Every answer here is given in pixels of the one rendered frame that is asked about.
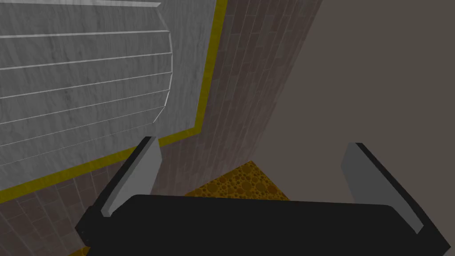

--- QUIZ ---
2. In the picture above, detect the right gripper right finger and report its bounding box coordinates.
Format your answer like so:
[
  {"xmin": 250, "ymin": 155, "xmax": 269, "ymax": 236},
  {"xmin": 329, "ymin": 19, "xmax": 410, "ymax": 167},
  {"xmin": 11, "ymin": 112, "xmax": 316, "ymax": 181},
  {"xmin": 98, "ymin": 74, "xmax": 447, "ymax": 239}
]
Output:
[{"xmin": 340, "ymin": 142, "xmax": 429, "ymax": 235}]

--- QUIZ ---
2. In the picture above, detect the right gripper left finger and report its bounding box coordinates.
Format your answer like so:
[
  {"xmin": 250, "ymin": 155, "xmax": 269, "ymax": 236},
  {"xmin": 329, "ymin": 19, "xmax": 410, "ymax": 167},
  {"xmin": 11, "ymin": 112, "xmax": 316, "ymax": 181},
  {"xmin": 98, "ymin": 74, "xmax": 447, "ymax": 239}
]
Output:
[{"xmin": 89, "ymin": 136, "xmax": 163, "ymax": 218}]

